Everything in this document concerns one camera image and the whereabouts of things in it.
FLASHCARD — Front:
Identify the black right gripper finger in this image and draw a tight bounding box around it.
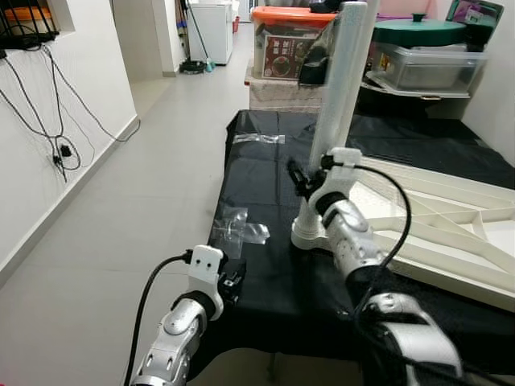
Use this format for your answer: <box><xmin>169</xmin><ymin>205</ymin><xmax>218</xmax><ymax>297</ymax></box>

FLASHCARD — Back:
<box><xmin>287</xmin><ymin>159</ymin><xmax>311</xmax><ymax>198</ymax></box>

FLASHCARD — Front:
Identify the white plastic table top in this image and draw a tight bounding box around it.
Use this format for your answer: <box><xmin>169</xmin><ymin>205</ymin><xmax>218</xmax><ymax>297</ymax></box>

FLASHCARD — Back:
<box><xmin>290</xmin><ymin>157</ymin><xmax>515</xmax><ymax>314</ymax></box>

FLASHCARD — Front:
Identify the black tablecloth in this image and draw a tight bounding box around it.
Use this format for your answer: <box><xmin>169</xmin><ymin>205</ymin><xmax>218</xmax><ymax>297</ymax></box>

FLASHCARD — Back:
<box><xmin>193</xmin><ymin>109</ymin><xmax>515</xmax><ymax>379</ymax></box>

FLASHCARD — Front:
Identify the clear plastic bag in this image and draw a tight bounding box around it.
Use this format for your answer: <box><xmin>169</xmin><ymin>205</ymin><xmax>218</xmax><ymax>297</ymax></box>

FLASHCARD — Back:
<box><xmin>211</xmin><ymin>205</ymin><xmax>272</xmax><ymax>250</ymax></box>

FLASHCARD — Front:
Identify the stone ledge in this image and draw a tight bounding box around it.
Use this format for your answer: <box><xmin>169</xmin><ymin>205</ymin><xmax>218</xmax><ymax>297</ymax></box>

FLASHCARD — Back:
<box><xmin>245</xmin><ymin>71</ymin><xmax>323</xmax><ymax>112</ymax></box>

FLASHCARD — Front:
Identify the black basin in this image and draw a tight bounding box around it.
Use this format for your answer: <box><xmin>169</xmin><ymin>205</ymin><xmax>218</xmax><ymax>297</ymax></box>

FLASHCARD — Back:
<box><xmin>354</xmin><ymin>76</ymin><xmax>484</xmax><ymax>115</ymax></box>

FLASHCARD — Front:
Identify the black plastic bag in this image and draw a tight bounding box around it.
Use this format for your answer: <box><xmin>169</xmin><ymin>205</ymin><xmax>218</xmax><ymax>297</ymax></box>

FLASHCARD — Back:
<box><xmin>298</xmin><ymin>24</ymin><xmax>339</xmax><ymax>89</ymax></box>

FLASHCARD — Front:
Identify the clear plastic storage box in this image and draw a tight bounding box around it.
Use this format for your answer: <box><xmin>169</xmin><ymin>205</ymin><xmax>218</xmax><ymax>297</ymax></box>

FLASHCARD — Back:
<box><xmin>366</xmin><ymin>44</ymin><xmax>488</xmax><ymax>99</ymax></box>

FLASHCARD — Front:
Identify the green pot lid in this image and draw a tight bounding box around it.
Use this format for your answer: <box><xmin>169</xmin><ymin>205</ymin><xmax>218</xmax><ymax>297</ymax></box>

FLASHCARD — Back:
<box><xmin>372</xmin><ymin>14</ymin><xmax>468</xmax><ymax>47</ymax></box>

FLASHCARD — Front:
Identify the pink box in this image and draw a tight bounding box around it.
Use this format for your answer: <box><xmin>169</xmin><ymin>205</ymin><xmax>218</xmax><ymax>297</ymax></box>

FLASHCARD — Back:
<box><xmin>378</xmin><ymin>0</ymin><xmax>459</xmax><ymax>18</ymax></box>

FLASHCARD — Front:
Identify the black and orange device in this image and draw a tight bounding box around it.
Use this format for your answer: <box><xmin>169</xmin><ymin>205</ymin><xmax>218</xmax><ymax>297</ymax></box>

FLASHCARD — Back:
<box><xmin>0</xmin><ymin>0</ymin><xmax>61</xmax><ymax>51</ymax></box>

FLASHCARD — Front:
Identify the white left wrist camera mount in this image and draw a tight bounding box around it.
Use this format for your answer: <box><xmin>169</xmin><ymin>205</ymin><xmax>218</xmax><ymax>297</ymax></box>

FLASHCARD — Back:
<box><xmin>189</xmin><ymin>245</ymin><xmax>226</xmax><ymax>297</ymax></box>

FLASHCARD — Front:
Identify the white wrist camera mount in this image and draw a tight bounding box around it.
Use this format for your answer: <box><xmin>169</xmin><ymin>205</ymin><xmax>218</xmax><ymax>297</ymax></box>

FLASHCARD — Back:
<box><xmin>316</xmin><ymin>147</ymin><xmax>363</xmax><ymax>214</ymax></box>
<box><xmin>189</xmin><ymin>245</ymin><xmax>226</xmax><ymax>297</ymax></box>

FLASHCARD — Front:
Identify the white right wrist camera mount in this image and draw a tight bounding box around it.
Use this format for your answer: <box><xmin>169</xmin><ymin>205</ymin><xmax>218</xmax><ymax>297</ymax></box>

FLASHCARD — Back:
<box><xmin>316</xmin><ymin>147</ymin><xmax>363</xmax><ymax>214</ymax></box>

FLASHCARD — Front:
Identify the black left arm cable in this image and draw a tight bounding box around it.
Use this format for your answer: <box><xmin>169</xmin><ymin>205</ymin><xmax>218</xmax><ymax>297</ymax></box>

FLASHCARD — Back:
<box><xmin>125</xmin><ymin>252</ymin><xmax>194</xmax><ymax>386</ymax></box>

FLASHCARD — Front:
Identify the thin grey wall cable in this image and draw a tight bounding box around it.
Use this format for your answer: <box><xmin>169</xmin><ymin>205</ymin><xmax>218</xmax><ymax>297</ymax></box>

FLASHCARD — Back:
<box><xmin>44</xmin><ymin>44</ymin><xmax>142</xmax><ymax>144</ymax></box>

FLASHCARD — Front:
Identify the dark wall cable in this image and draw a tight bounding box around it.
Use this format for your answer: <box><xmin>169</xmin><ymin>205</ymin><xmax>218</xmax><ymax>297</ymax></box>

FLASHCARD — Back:
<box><xmin>0</xmin><ymin>44</ymin><xmax>81</xmax><ymax>182</ymax></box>

